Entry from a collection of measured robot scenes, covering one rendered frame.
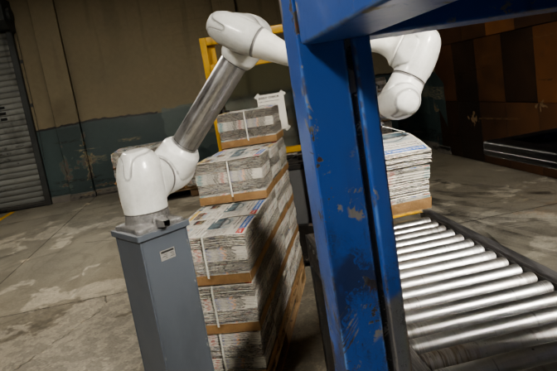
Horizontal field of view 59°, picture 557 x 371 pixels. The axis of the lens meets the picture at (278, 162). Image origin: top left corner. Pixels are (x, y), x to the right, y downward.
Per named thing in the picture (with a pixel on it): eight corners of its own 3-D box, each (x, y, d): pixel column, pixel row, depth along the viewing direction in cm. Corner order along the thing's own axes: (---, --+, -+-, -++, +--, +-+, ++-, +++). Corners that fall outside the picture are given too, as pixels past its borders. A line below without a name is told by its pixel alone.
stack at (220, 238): (193, 411, 230) (158, 241, 218) (248, 300, 343) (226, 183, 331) (275, 408, 223) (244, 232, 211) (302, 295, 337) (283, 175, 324)
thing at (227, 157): (194, 166, 269) (193, 164, 269) (208, 157, 297) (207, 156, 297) (259, 156, 264) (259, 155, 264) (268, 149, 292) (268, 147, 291)
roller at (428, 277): (359, 301, 148) (357, 285, 147) (505, 269, 154) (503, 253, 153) (365, 308, 143) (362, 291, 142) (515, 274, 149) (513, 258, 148)
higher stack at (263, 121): (247, 300, 343) (214, 115, 323) (256, 282, 372) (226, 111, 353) (302, 296, 336) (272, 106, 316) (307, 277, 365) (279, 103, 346)
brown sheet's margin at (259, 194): (200, 206, 272) (198, 198, 271) (213, 194, 300) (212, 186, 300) (268, 197, 266) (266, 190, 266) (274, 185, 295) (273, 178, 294)
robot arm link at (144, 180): (113, 218, 171) (99, 156, 168) (142, 204, 189) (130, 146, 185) (154, 214, 167) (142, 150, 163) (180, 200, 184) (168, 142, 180)
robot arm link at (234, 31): (259, 21, 150) (272, 24, 163) (207, -2, 154) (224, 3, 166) (244, 61, 154) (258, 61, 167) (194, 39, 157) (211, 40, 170)
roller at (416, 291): (366, 310, 142) (364, 293, 141) (517, 276, 147) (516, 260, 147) (372, 317, 137) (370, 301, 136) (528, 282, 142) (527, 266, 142)
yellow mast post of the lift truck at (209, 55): (238, 261, 397) (198, 38, 371) (240, 257, 406) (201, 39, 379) (249, 260, 395) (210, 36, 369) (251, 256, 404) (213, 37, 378)
